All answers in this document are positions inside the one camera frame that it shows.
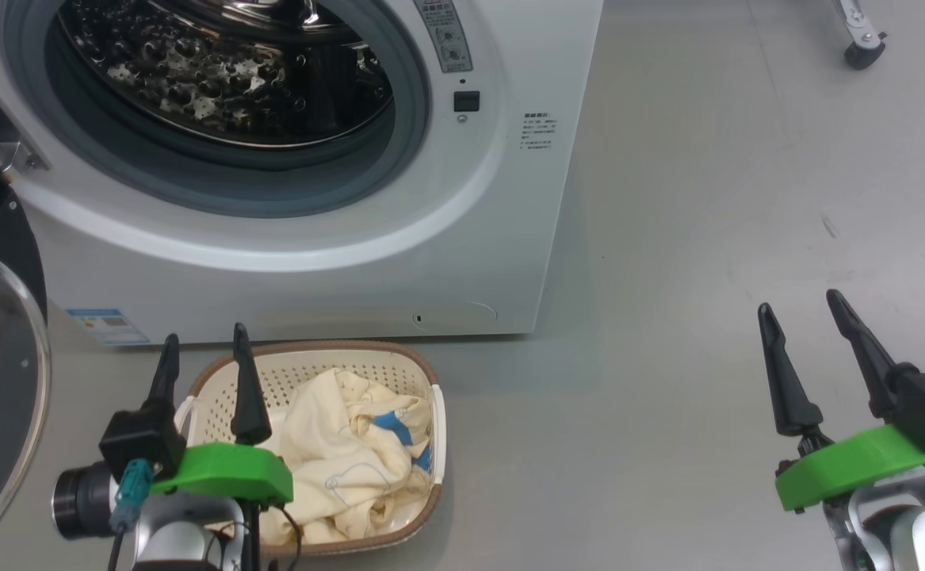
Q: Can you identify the round white filter flap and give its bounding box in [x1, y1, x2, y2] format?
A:
[411, 300, 499, 334]

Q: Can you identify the metal leg with black caster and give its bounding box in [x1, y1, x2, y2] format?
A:
[831, 0, 889, 71]

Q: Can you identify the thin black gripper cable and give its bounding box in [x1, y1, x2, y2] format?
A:
[240, 500, 304, 571]

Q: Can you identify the grey warning sticker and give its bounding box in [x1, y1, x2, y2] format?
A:
[413, 0, 474, 74]

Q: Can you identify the blue energy label sticker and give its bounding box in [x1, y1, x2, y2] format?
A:
[66, 308, 151, 347]

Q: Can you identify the white front-load washing machine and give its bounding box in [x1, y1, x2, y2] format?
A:
[0, 0, 606, 347]

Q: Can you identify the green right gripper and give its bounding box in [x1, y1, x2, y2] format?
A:
[757, 289, 925, 512]

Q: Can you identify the teal plug camera cable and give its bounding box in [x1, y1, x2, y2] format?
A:
[108, 458, 154, 571]

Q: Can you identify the cream perforated laundry basket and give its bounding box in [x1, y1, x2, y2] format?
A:
[175, 339, 447, 558]

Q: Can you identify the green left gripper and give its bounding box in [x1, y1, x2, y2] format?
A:
[143, 323, 295, 508]

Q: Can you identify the stainless steel washing machine drum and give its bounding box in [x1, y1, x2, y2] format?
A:
[56, 0, 396, 151]

